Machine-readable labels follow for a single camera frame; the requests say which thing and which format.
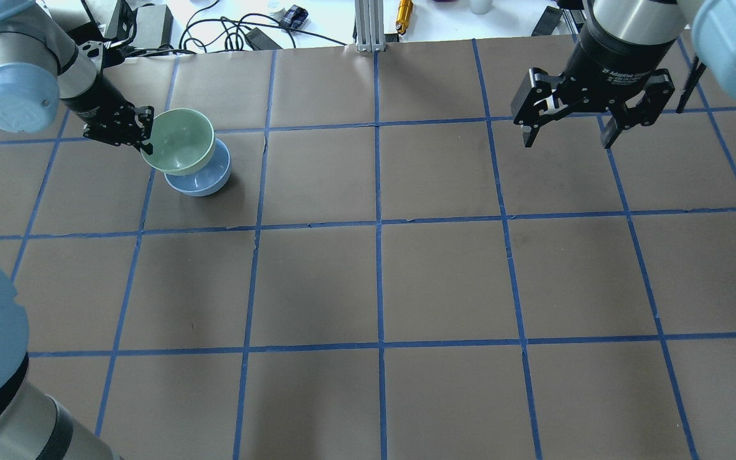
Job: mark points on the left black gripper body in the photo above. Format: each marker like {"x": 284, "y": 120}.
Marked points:
{"x": 94, "y": 100}

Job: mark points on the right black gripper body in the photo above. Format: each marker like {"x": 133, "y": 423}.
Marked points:
{"x": 617, "y": 56}

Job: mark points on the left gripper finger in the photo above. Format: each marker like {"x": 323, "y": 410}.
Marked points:
{"x": 133, "y": 127}

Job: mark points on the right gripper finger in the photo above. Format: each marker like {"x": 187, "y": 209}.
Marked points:
{"x": 656, "y": 93}
{"x": 542, "y": 98}

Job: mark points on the green bowl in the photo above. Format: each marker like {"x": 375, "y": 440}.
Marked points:
{"x": 182, "y": 142}

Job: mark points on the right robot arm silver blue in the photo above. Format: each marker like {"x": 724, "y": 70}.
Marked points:
{"x": 712, "y": 25}

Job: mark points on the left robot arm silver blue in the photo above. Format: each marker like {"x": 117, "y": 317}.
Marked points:
{"x": 40, "y": 67}

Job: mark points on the blue bowl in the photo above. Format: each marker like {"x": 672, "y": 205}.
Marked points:
{"x": 208, "y": 180}

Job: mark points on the black power brick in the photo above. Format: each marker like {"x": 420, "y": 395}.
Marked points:
{"x": 154, "y": 26}

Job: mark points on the yellow brass cylinder tool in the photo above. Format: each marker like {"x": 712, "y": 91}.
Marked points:
{"x": 403, "y": 17}

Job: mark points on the aluminium frame post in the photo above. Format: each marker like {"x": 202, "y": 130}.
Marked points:
{"x": 370, "y": 25}

